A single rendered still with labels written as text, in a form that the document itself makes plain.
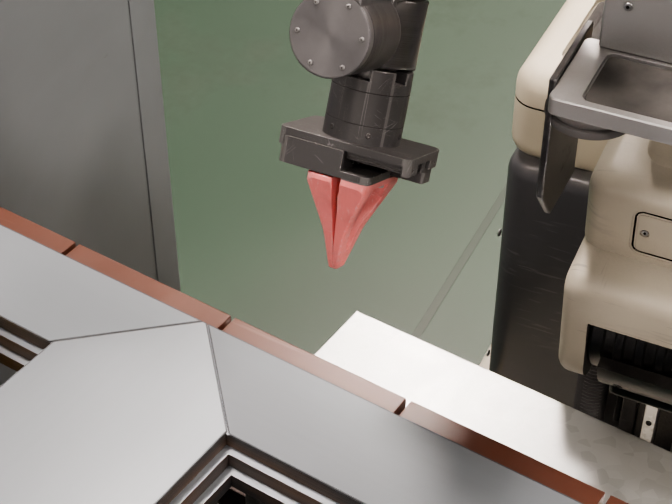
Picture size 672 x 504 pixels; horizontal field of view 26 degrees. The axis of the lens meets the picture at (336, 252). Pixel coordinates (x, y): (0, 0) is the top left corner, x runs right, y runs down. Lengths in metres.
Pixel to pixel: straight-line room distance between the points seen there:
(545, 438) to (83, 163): 0.61
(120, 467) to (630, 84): 0.50
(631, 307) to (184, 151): 1.63
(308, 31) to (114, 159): 0.76
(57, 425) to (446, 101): 1.95
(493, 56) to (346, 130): 2.14
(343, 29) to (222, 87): 2.11
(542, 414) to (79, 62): 0.61
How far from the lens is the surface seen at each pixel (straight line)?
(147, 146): 1.73
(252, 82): 3.06
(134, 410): 1.16
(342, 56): 0.95
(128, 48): 1.64
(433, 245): 2.64
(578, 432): 1.39
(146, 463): 1.12
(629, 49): 1.23
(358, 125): 1.02
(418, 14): 1.02
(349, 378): 1.22
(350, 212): 1.04
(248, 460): 1.14
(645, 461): 1.38
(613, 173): 1.35
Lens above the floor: 1.69
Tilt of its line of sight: 40 degrees down
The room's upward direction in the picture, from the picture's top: straight up
